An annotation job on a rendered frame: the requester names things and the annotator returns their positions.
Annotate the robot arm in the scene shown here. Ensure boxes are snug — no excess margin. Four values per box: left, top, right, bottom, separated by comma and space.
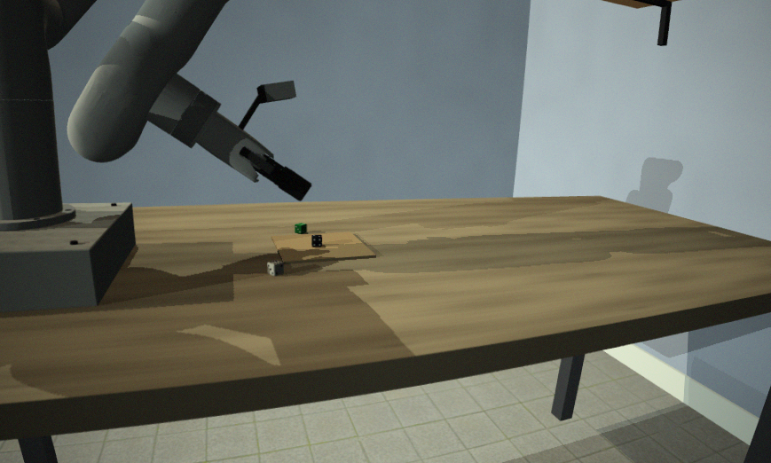
0, 0, 296, 231

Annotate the white die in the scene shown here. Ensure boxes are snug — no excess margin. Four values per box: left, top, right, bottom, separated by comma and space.
267, 260, 284, 276

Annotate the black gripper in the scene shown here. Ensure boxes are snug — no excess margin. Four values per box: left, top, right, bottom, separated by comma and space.
189, 102, 311, 201

